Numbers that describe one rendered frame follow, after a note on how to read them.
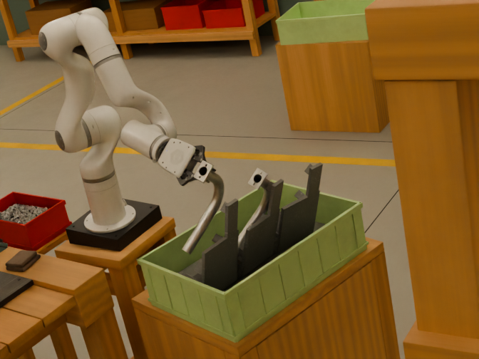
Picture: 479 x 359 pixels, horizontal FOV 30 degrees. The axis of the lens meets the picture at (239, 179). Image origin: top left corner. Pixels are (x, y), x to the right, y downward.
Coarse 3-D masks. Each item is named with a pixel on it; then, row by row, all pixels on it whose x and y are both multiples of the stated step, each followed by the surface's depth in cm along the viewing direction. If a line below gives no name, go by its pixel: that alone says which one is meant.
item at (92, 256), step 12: (156, 228) 324; (168, 228) 328; (144, 240) 317; (156, 240) 322; (60, 252) 323; (72, 252) 320; (84, 252) 318; (96, 252) 316; (108, 252) 314; (120, 252) 312; (132, 252) 312; (96, 264) 315; (108, 264) 311; (120, 264) 307
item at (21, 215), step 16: (16, 192) 363; (0, 208) 360; (16, 208) 357; (32, 208) 355; (48, 208) 354; (64, 208) 347; (0, 224) 342; (16, 224) 335; (32, 224) 335; (48, 224) 342; (64, 224) 348; (16, 240) 340; (32, 240) 336; (48, 240) 343
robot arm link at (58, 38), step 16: (64, 16) 281; (48, 32) 276; (64, 32) 277; (48, 48) 277; (64, 48) 279; (64, 64) 283; (80, 64) 286; (64, 80) 293; (80, 80) 289; (80, 96) 293; (64, 112) 299; (80, 112) 296; (64, 128) 299; (80, 128) 300; (64, 144) 301; (80, 144) 302
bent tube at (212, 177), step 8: (200, 168) 255; (208, 168) 253; (200, 176) 255; (208, 176) 255; (216, 176) 258; (216, 184) 261; (216, 192) 264; (216, 200) 264; (208, 208) 265; (216, 208) 265; (208, 216) 264; (200, 224) 264; (208, 224) 265; (192, 232) 264; (200, 232) 264; (192, 240) 263; (184, 248) 264; (192, 248) 264
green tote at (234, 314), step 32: (256, 192) 311; (288, 192) 311; (320, 192) 299; (224, 224) 303; (352, 224) 286; (160, 256) 286; (192, 256) 296; (288, 256) 267; (320, 256) 277; (352, 256) 289; (160, 288) 279; (192, 288) 264; (256, 288) 261; (288, 288) 270; (192, 320) 271; (224, 320) 258; (256, 320) 263
